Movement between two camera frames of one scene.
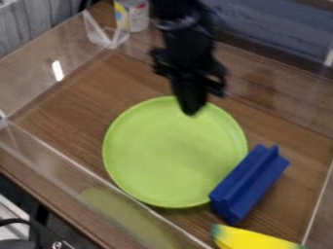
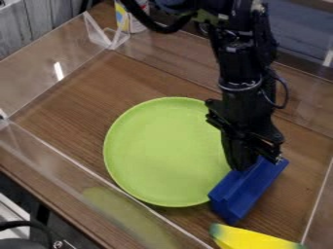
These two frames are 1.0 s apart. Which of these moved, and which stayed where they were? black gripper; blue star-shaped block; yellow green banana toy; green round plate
Moved: black gripper
Stayed: yellow green banana toy; blue star-shaped block; green round plate
